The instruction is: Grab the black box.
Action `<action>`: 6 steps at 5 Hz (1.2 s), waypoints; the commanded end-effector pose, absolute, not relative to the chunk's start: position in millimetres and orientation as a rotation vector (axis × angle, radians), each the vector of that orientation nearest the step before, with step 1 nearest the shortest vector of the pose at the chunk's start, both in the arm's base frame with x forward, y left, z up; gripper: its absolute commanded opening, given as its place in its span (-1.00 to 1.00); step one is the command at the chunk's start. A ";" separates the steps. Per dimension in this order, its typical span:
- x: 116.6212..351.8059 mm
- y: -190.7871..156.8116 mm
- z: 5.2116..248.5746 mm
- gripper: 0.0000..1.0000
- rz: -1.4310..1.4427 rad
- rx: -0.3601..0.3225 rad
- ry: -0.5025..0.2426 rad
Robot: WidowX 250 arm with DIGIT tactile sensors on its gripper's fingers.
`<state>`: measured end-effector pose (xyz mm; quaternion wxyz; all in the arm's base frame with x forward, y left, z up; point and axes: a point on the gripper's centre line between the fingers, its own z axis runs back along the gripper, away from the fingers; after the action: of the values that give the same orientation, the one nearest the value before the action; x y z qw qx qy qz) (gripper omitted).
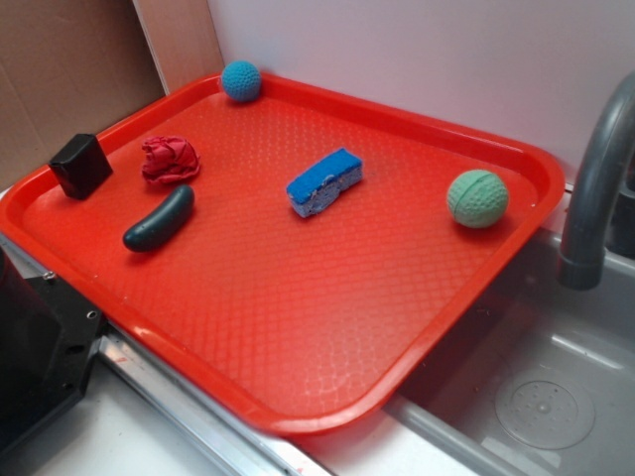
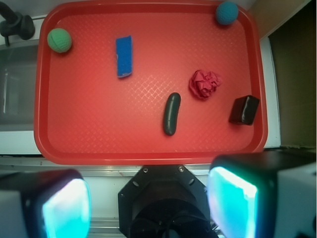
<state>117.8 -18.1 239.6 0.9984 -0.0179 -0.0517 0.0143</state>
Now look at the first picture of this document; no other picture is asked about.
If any small black box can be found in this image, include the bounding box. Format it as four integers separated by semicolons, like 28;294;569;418
48;134;113;200

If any red plastic tray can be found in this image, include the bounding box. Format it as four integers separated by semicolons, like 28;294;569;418
1;74;565;435

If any blue sponge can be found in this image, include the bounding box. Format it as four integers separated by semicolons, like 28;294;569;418
286;149;363;218

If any dark green toy cucumber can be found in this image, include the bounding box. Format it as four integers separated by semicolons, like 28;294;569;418
122;184;195;253

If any green dimpled ball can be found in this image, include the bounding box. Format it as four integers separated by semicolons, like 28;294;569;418
446;170;509;229

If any crumpled red cloth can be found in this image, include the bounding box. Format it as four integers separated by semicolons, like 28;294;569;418
141;136;201;185

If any blue dimpled ball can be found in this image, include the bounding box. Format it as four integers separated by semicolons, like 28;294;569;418
220;60;262;102

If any grey plastic sink basin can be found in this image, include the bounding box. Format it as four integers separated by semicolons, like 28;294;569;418
292;232;635;476

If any grey toy faucet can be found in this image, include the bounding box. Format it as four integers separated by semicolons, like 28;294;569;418
557;73;634;291

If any brown cardboard panel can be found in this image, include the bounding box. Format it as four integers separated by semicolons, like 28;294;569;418
1;1;223;188

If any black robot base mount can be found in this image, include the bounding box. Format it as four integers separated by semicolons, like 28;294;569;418
1;253;106;456

